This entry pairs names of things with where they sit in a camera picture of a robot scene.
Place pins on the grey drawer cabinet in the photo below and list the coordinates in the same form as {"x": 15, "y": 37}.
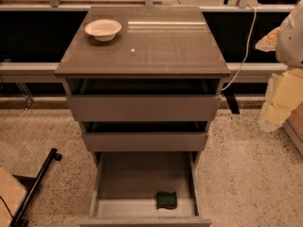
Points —
{"x": 153, "y": 43}

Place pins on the wooden board lower left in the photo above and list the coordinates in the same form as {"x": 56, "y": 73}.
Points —
{"x": 12, "y": 194}

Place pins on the top grey drawer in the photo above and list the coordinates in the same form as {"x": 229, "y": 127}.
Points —
{"x": 145, "y": 100}

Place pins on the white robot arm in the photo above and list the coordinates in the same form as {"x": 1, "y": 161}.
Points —
{"x": 289, "y": 47}

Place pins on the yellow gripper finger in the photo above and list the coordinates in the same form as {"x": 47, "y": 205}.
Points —
{"x": 269, "y": 41}
{"x": 284, "y": 94}

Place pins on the white bowl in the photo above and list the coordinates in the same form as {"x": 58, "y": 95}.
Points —
{"x": 103, "y": 30}

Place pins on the middle grey drawer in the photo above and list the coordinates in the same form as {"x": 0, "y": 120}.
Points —
{"x": 146, "y": 136}

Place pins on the black metal stand leg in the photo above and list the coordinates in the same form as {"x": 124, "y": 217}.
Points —
{"x": 31, "y": 184}

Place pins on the wooden crate at right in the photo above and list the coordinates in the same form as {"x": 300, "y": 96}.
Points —
{"x": 294, "y": 127}

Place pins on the bottom grey open drawer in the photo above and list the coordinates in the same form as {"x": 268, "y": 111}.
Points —
{"x": 125, "y": 190}

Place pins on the black bracket under rail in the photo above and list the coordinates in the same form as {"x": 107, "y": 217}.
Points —
{"x": 229, "y": 94}

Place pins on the grey metal rail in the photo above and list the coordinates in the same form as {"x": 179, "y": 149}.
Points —
{"x": 43, "y": 72}

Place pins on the green sponge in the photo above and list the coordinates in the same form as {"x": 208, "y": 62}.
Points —
{"x": 167, "y": 200}

